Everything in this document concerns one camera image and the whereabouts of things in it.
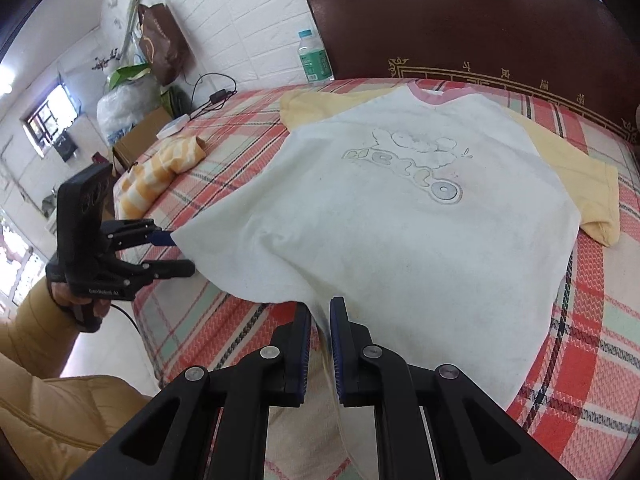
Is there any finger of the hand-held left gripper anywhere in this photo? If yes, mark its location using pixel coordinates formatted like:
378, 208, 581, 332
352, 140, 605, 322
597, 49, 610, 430
102, 219, 176, 253
117, 259, 197, 291

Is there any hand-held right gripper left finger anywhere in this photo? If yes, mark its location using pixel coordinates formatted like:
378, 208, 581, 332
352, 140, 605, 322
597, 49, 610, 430
65, 302, 313, 480

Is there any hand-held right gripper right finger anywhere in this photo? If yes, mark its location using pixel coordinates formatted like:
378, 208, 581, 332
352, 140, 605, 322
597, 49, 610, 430
328, 296, 566, 480

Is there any orange white striped sweater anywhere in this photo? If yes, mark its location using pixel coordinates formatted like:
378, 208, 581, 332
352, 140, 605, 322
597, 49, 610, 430
116, 135, 207, 221

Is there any white yellow sleeved t-shirt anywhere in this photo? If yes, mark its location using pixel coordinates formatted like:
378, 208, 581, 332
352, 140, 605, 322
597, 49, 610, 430
171, 80, 621, 480

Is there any person's left forearm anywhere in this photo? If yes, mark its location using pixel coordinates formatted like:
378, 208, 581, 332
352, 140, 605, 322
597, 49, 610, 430
0, 285, 88, 386

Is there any person's left hand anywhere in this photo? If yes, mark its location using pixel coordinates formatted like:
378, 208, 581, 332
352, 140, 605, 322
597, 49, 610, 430
50, 280, 103, 318

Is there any cardboard box with plastic bag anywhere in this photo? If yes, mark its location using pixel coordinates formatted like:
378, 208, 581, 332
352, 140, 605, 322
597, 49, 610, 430
112, 106, 173, 173

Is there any window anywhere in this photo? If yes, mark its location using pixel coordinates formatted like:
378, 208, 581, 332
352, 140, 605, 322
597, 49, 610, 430
25, 84, 81, 158

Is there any clear plastic bag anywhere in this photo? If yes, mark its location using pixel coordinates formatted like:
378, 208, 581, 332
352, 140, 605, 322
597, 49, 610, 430
96, 77, 162, 148

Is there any dark green bag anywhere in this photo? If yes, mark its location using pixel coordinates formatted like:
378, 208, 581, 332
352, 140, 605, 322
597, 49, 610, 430
160, 85, 193, 116

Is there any light green bag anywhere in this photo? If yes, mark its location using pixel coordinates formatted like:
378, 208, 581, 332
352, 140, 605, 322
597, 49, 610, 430
107, 64, 151, 88

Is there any person's yellow jacket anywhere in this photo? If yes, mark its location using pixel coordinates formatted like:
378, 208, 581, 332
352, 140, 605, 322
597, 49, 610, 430
0, 352, 153, 461

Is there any brown paper bag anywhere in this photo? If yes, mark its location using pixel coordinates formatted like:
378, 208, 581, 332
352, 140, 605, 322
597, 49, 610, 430
136, 3, 193, 86

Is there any green label water bottle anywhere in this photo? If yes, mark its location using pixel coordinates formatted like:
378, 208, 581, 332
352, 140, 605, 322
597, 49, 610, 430
297, 29, 333, 86

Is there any plaid bed sheet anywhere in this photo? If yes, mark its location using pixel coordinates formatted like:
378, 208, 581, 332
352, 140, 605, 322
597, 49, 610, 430
112, 76, 640, 480

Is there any dark brown headboard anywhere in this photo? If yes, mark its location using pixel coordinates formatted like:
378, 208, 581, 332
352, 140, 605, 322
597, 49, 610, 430
306, 0, 640, 146

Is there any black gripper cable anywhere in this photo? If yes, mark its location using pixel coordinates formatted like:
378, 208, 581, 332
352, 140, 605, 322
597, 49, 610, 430
107, 302, 143, 341

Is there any black charger cable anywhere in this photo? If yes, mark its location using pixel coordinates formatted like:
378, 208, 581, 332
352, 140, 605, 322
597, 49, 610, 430
177, 72, 240, 121

